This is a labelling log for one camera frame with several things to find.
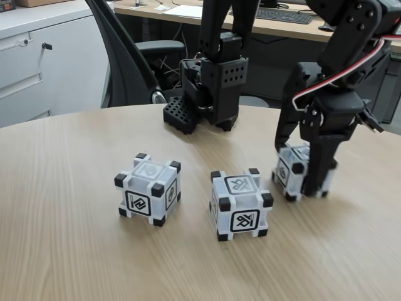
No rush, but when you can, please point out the dark computer keyboard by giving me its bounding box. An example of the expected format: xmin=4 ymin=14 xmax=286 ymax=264
xmin=255 ymin=8 xmax=314 ymax=25

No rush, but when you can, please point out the red white servo cable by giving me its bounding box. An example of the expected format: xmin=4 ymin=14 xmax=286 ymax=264
xmin=293 ymin=34 xmax=392 ymax=112

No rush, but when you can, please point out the white paper sheet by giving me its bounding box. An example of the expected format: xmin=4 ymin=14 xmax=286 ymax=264
xmin=164 ymin=4 xmax=204 ymax=18

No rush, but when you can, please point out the white cube angular symbol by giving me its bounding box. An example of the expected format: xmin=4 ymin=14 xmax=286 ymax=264
xmin=209 ymin=168 xmax=275 ymax=243

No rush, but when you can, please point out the white drawer cabinet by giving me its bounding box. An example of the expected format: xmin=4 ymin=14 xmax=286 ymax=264
xmin=0 ymin=6 xmax=112 ymax=129

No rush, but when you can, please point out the tangled cables bundle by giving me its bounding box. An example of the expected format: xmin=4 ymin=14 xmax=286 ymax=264
xmin=158 ymin=53 xmax=189 ymax=90

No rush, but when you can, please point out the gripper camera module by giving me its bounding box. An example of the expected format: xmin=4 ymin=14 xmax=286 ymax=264
xmin=357 ymin=100 xmax=385 ymax=134

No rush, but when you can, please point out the white cube overlapping squares symbol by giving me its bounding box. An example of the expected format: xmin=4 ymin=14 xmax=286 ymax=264
xmin=271 ymin=142 xmax=339 ymax=201

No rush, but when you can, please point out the white cube lightning symbol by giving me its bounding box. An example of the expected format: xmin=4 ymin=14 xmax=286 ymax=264
xmin=114 ymin=152 xmax=182 ymax=227

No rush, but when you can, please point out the black mesh office chair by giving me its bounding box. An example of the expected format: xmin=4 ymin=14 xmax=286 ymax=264
xmin=84 ymin=0 xmax=186 ymax=109

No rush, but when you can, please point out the grey chair seat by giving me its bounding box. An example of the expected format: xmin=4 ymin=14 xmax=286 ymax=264
xmin=239 ymin=95 xmax=269 ymax=109

